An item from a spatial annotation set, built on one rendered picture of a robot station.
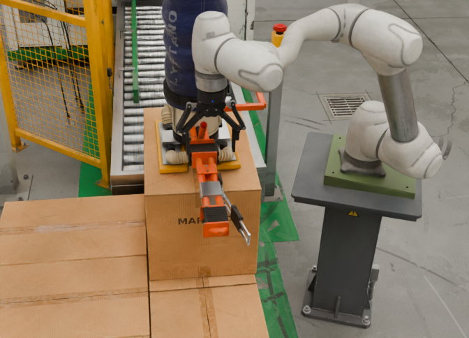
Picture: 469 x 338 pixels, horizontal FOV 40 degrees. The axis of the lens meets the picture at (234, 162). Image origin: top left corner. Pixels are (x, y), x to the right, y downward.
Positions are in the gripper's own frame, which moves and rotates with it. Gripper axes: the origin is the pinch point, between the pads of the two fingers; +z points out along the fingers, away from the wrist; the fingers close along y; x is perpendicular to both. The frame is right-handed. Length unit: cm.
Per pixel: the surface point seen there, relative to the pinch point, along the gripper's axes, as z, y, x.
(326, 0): 123, -168, -449
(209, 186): 12.3, 0.7, 2.3
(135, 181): 65, 25, -76
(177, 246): 51, 10, -15
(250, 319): 68, -14, 7
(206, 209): 11.5, 2.8, 14.7
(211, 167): 12.4, -1.0, -7.4
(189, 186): 27.6, 5.1, -18.6
